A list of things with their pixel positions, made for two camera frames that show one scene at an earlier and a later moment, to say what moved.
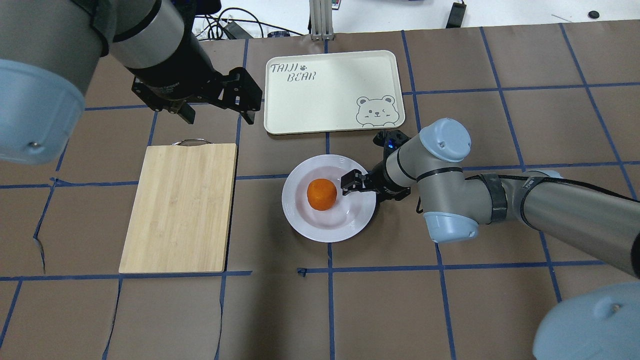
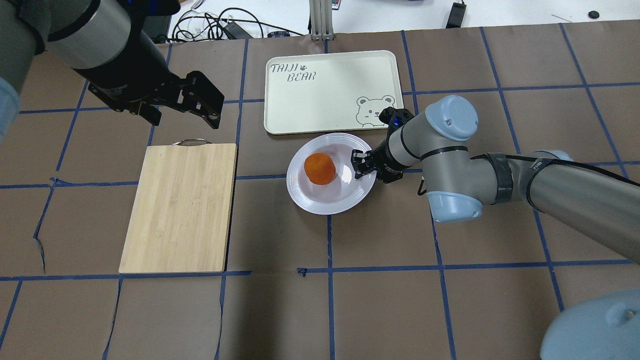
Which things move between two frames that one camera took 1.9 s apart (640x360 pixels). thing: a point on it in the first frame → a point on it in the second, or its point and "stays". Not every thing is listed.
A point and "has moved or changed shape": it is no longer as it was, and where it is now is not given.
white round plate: x=313 y=203 has moved or changed shape
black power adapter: x=456 y=15 stays
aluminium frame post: x=321 y=24 stays
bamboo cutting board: x=180 y=218 stays
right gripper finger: x=347 y=190 → x=361 y=172
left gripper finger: x=187 y=113 → x=150 y=113
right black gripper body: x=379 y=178 → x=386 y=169
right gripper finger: x=354 y=179 → x=358 y=157
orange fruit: x=321 y=194 → x=319 y=168
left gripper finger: x=248 y=116 → x=212 y=119
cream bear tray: x=331 y=92 stays
